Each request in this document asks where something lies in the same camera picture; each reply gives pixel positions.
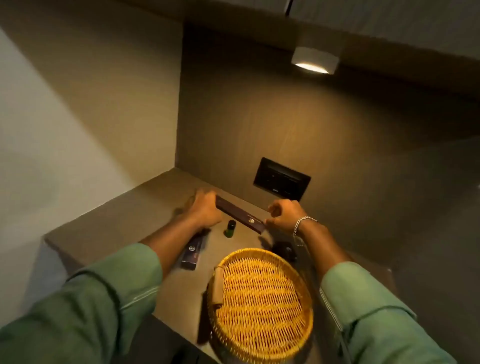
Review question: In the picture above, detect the person's right hand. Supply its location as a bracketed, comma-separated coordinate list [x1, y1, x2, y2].
[265, 199, 310, 236]

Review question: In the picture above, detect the black wall socket panel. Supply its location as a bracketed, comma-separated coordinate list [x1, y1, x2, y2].
[253, 157, 312, 202]

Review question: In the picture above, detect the person's right forearm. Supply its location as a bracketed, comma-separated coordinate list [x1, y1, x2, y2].
[299, 220, 353, 283]

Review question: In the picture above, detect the person's left hand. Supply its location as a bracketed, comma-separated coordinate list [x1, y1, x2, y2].
[184, 188, 224, 229]

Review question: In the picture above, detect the person's left forearm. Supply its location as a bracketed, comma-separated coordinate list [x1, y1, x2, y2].
[140, 215, 205, 280]

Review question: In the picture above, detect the white ceiling spot lamp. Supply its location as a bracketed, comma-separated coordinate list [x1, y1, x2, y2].
[291, 46, 340, 75]

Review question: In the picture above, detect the short dark maroon box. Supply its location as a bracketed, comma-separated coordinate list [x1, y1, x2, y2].
[180, 233, 206, 271]

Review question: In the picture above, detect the long dark maroon box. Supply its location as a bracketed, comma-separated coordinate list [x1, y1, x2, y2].
[215, 195, 267, 235]

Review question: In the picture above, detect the round yellow wicker tray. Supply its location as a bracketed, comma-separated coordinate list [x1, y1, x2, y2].
[207, 247, 314, 364]

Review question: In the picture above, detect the silver chain bracelet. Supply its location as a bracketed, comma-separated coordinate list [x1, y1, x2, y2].
[293, 216, 319, 238]

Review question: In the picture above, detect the small black round object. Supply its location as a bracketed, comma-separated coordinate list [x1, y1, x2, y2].
[271, 241, 298, 263]

